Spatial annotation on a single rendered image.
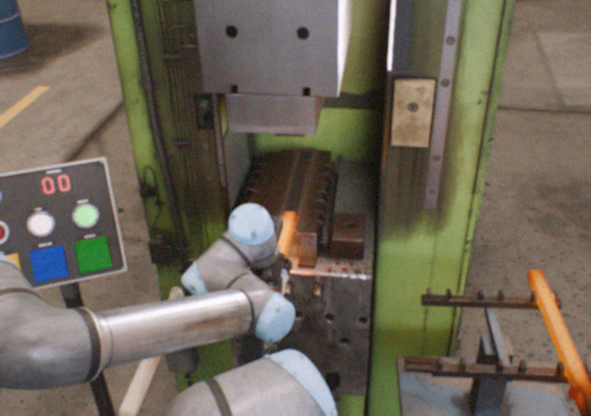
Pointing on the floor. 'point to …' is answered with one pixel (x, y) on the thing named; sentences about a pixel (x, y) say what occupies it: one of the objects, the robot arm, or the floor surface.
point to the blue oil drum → (10, 20)
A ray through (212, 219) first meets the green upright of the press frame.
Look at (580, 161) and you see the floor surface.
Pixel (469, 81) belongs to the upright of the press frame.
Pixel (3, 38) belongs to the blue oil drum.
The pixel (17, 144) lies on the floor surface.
